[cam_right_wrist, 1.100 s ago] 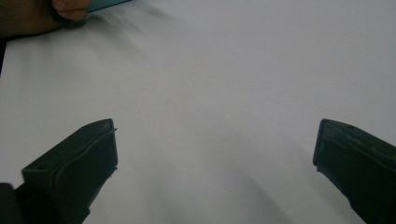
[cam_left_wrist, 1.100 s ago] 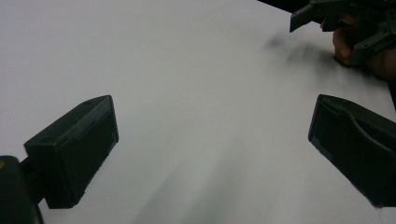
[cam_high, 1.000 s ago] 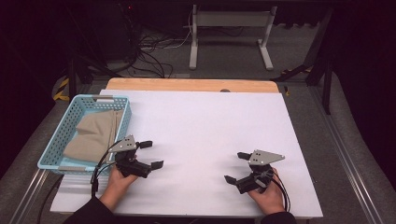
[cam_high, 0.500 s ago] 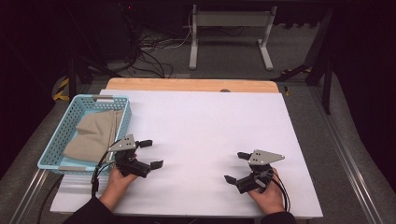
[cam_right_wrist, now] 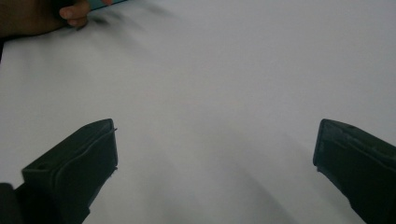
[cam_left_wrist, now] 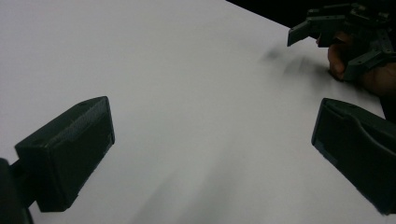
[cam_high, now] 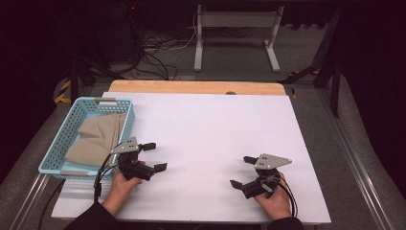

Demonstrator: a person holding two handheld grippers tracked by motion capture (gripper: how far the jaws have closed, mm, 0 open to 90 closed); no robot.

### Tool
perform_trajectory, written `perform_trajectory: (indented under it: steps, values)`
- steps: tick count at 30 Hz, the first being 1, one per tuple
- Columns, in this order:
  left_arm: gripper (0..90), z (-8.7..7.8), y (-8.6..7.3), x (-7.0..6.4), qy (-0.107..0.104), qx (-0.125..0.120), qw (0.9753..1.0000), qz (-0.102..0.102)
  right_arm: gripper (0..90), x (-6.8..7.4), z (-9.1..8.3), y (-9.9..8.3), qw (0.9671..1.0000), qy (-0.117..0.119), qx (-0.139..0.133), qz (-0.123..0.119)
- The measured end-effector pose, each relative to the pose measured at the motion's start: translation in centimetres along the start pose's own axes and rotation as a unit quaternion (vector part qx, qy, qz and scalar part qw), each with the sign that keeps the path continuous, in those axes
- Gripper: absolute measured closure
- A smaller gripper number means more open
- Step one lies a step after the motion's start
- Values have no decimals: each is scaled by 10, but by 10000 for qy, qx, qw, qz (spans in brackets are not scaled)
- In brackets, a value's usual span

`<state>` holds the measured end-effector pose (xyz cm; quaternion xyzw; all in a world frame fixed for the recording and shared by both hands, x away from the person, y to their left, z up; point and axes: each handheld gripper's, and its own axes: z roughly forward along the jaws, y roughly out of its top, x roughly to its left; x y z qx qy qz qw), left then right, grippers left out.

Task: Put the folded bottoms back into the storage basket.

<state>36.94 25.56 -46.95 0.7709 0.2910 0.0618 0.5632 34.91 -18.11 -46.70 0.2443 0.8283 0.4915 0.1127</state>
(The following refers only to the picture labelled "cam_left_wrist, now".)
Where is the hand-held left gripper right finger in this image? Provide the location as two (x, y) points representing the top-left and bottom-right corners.
(311, 97), (396, 217)

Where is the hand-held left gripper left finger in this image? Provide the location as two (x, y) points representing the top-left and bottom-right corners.
(10, 95), (116, 214)

